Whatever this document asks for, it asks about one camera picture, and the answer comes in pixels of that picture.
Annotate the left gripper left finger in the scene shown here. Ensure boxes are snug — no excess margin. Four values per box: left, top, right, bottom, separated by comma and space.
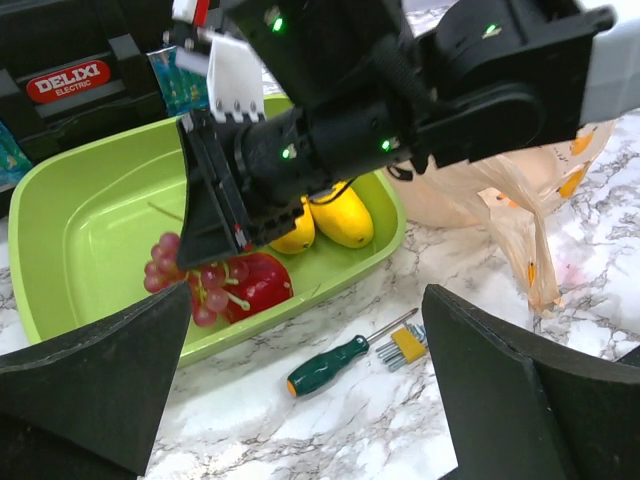
1, 283, 191, 479

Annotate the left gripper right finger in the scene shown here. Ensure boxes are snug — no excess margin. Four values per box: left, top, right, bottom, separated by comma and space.
422, 284, 639, 479

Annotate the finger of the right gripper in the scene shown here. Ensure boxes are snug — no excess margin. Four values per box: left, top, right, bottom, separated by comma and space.
176, 118, 250, 269

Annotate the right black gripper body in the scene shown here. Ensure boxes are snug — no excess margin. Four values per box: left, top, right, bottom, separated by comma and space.
187, 107, 398, 249

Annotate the red fake grape bunch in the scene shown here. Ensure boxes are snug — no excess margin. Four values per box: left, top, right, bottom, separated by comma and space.
143, 232, 251, 327

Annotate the yellow fake lemon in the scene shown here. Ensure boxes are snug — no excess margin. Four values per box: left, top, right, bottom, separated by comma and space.
270, 197, 316, 255

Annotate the yellow fake mango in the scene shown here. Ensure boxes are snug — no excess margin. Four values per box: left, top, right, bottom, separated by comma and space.
309, 182, 374, 249

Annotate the translucent orange plastic bag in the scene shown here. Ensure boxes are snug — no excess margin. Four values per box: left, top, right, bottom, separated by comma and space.
383, 121, 615, 312

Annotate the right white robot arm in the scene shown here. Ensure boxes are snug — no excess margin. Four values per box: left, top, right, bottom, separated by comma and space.
173, 1, 639, 270

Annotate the red fake pomegranate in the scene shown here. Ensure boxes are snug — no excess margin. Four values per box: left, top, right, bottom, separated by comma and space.
222, 252, 294, 324

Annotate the small yellow metal connector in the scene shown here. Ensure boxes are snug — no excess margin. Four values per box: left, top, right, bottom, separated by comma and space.
376, 324, 427, 372

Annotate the green plastic basin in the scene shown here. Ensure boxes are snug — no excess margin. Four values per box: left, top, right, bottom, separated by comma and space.
8, 119, 406, 365

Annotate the black plastic toolbox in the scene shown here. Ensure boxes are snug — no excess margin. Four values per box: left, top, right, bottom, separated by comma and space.
0, 0, 261, 219

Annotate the green handled screwdriver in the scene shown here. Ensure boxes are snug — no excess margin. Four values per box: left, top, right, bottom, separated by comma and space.
286, 307, 419, 397

